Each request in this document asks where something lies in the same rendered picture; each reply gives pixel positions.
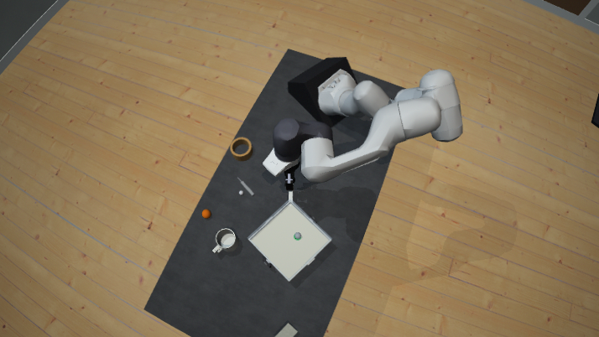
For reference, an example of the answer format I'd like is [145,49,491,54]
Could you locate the white mug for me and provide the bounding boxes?
[213,228,239,255]

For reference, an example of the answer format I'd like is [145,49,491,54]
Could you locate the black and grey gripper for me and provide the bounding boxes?
[284,161,300,191]

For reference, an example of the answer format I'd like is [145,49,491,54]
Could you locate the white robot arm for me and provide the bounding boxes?
[263,69,463,184]

